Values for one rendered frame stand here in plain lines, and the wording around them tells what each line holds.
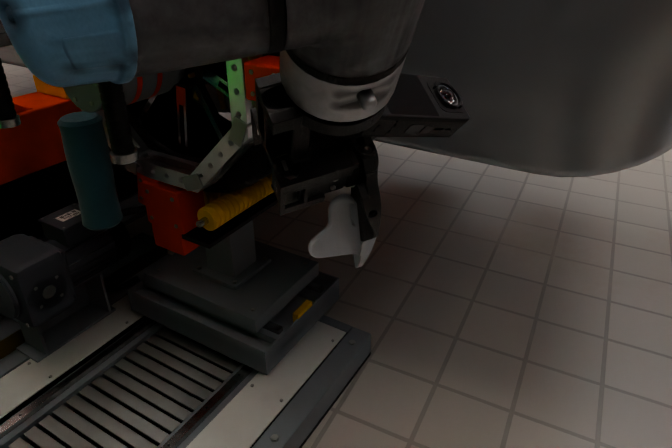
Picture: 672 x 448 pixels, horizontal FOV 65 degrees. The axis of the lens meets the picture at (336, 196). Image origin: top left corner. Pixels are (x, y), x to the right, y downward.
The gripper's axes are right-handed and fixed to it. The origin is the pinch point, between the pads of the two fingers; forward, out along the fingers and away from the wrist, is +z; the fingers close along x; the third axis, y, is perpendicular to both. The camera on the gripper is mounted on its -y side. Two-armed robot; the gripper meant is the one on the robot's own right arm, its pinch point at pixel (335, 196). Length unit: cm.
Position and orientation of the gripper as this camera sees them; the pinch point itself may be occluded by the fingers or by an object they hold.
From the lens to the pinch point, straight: 53.1
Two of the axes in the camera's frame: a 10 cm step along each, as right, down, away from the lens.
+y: -9.3, 2.9, -2.4
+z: -1.0, 4.1, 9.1
